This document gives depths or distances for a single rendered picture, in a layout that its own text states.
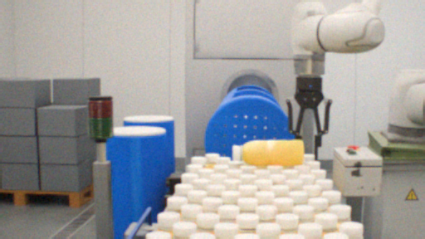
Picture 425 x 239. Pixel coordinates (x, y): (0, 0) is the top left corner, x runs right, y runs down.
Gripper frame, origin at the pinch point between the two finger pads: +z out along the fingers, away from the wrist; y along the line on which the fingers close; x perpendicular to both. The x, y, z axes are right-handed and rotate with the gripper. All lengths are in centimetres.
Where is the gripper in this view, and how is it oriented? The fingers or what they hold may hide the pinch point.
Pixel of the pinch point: (308, 148)
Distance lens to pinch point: 160.2
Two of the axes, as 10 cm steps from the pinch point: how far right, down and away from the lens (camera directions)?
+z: -0.1, 9.9, 1.0
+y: -10.0, -0.1, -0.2
